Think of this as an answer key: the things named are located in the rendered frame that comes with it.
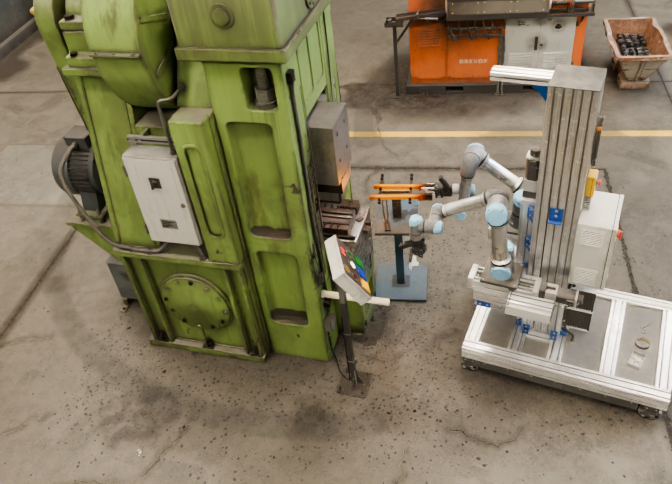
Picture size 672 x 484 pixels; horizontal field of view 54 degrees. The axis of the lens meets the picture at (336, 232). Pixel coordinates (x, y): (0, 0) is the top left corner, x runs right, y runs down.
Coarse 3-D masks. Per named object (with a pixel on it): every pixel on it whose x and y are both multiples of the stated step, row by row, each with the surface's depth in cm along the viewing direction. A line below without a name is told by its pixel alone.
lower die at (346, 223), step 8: (328, 208) 442; (336, 208) 442; (328, 216) 435; (336, 216) 434; (328, 224) 431; (336, 224) 431; (344, 224) 429; (352, 224) 436; (328, 232) 431; (336, 232) 429; (344, 232) 427
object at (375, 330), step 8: (376, 304) 506; (376, 312) 500; (384, 312) 499; (376, 320) 494; (384, 320) 493; (368, 328) 488; (376, 328) 488; (352, 336) 484; (360, 336) 483; (368, 336) 482; (376, 336) 482; (368, 344) 477
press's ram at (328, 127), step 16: (320, 112) 387; (336, 112) 385; (320, 128) 373; (336, 128) 379; (320, 144) 381; (336, 144) 383; (320, 160) 388; (336, 160) 386; (320, 176) 396; (336, 176) 393
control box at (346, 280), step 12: (336, 240) 385; (336, 252) 377; (336, 264) 371; (348, 264) 377; (336, 276) 365; (348, 276) 365; (360, 276) 384; (348, 288) 370; (360, 288) 372; (360, 300) 378
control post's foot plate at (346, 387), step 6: (342, 372) 460; (348, 372) 458; (360, 372) 458; (366, 372) 457; (342, 378) 455; (348, 378) 455; (360, 378) 447; (366, 378) 453; (342, 384) 451; (348, 384) 451; (354, 384) 450; (360, 384) 450; (366, 384) 449; (342, 390) 447; (348, 390) 447; (354, 390) 447; (360, 390) 446; (366, 390) 446; (354, 396) 444; (360, 396) 443
